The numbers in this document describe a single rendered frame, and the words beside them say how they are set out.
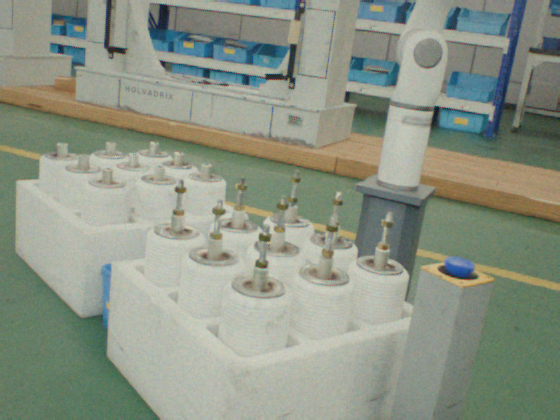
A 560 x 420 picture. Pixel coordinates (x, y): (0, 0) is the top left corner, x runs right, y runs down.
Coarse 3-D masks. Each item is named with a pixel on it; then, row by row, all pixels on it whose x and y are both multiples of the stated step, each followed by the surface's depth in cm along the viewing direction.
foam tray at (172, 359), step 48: (144, 288) 98; (144, 336) 98; (192, 336) 86; (288, 336) 90; (336, 336) 90; (384, 336) 94; (144, 384) 99; (192, 384) 86; (240, 384) 78; (288, 384) 84; (336, 384) 90; (384, 384) 97
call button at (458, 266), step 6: (450, 258) 83; (456, 258) 84; (462, 258) 84; (444, 264) 83; (450, 264) 82; (456, 264) 81; (462, 264) 82; (468, 264) 82; (474, 264) 82; (450, 270) 82; (456, 270) 81; (462, 270) 81; (468, 270) 81; (474, 270) 82
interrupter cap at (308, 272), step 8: (312, 264) 96; (304, 272) 93; (312, 272) 93; (336, 272) 94; (344, 272) 94; (312, 280) 90; (320, 280) 90; (328, 280) 91; (336, 280) 91; (344, 280) 92
